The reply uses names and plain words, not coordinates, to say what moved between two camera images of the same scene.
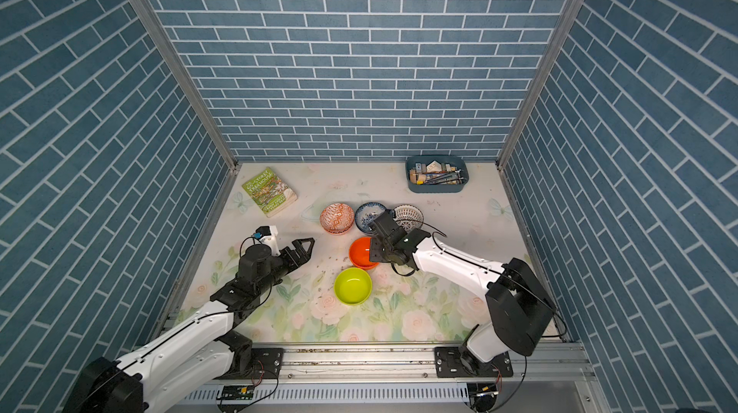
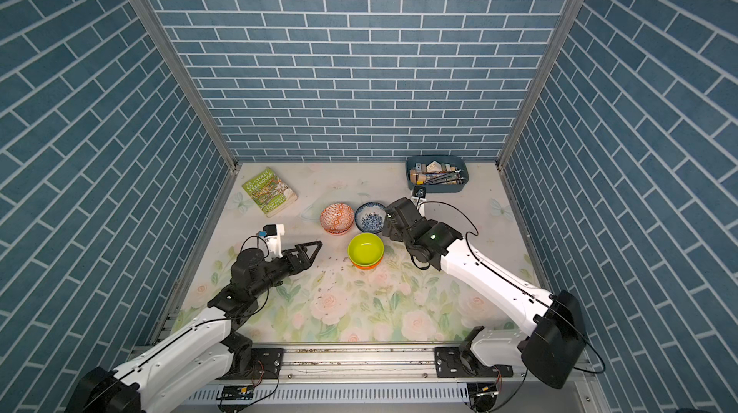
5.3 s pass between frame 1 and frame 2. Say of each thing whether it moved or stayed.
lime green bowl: moved
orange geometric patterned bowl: stayed
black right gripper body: moved
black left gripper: stayed
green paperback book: stayed
